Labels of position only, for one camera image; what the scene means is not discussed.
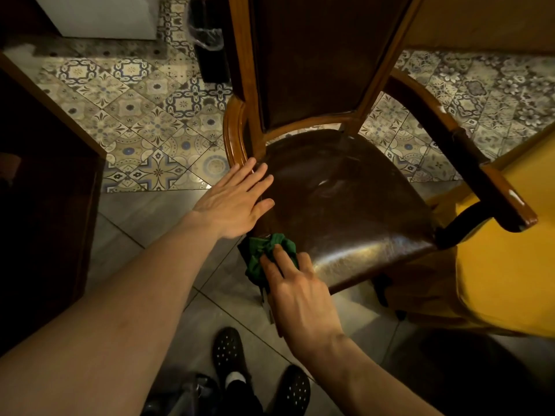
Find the yellow tablecloth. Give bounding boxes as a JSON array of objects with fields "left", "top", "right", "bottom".
[{"left": 385, "top": 125, "right": 555, "bottom": 339}]

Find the white cabinet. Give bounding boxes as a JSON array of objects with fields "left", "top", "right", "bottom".
[{"left": 32, "top": 0, "right": 161, "bottom": 41}]

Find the dark wooden furniture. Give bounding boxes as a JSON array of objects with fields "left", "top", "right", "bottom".
[{"left": 0, "top": 53, "right": 108, "bottom": 358}]

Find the wooden armchair brown leather seat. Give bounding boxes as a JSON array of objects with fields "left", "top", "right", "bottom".
[{"left": 222, "top": 0, "right": 539, "bottom": 338}]

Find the person's left forearm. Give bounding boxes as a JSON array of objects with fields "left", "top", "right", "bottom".
[{"left": 0, "top": 212, "right": 226, "bottom": 416}]

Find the person's left hand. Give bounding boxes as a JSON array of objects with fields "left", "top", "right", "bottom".
[{"left": 190, "top": 158, "right": 276, "bottom": 240}]

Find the black perforated clog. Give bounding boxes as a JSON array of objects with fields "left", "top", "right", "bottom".
[
  {"left": 211, "top": 326, "right": 252, "bottom": 389},
  {"left": 277, "top": 364, "right": 312, "bottom": 416}
]

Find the person's right hand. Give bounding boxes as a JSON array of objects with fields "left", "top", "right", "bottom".
[{"left": 259, "top": 244, "right": 346, "bottom": 359}]

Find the black trash bin with liner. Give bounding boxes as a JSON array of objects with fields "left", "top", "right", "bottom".
[{"left": 187, "top": 0, "right": 233, "bottom": 85}]

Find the person's right forearm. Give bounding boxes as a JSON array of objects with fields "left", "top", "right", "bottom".
[{"left": 295, "top": 333, "right": 444, "bottom": 416}]

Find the green cleaning cloth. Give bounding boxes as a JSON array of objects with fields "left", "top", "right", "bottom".
[{"left": 238, "top": 232, "right": 301, "bottom": 295}]

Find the person's black trouser leg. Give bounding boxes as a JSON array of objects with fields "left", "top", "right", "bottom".
[{"left": 223, "top": 379, "right": 266, "bottom": 416}]

